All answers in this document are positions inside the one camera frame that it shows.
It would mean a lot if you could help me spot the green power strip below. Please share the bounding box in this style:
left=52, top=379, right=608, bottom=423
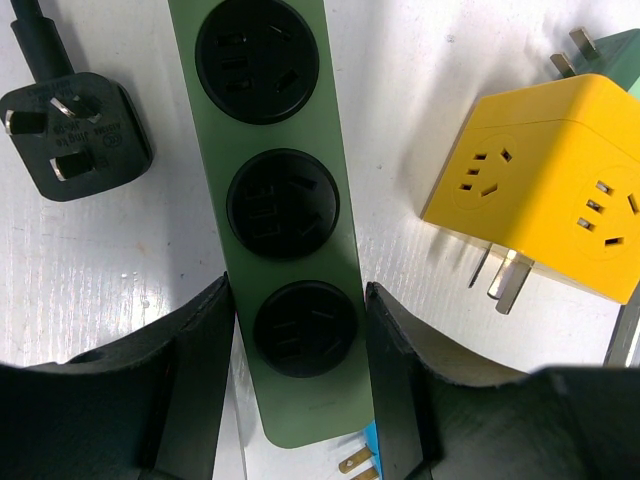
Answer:
left=169, top=1, right=373, bottom=449

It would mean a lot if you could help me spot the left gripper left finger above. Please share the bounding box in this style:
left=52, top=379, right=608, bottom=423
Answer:
left=1, top=277, right=234, bottom=479

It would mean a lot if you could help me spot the black power cord with plug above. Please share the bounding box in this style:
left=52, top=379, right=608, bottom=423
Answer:
left=0, top=0, right=154, bottom=203

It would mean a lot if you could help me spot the yellow cube socket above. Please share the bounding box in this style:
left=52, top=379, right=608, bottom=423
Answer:
left=423, top=74, right=639, bottom=304

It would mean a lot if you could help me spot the aluminium rail frame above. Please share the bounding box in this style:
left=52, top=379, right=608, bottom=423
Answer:
left=603, top=285, right=640, bottom=367

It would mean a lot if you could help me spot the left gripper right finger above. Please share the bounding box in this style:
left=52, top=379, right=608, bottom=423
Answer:
left=365, top=283, right=639, bottom=479

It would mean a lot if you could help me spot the blue plug adapter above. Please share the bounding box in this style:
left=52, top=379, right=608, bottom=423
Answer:
left=338, top=421, right=383, bottom=479

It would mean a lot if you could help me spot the light green plug adapter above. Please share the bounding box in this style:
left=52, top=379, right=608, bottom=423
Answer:
left=550, top=27, right=639, bottom=99

